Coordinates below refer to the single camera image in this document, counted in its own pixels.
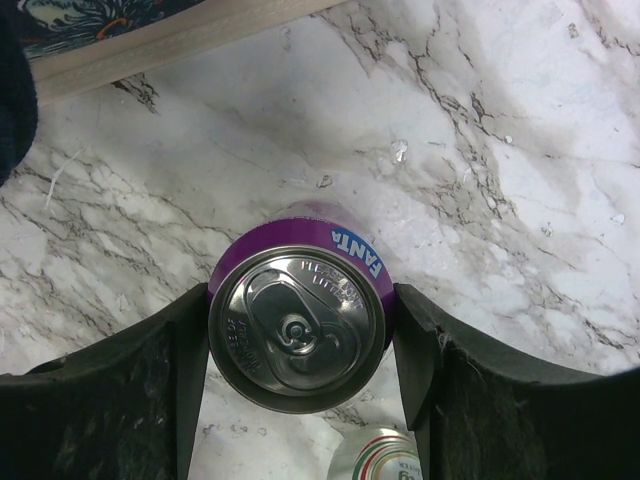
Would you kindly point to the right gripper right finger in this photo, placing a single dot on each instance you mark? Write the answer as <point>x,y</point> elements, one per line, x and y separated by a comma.
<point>481,409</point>

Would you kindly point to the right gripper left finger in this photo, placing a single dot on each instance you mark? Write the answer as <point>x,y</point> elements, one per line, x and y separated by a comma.
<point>126,407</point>

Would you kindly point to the purple soda can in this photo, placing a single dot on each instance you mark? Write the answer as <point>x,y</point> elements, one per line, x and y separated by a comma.
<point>301,309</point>

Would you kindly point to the cream canvas tote bag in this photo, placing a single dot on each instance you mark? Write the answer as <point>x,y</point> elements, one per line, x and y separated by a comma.
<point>51,50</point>

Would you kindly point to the clear glass bottle right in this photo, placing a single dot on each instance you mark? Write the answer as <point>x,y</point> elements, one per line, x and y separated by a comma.
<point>375,453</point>

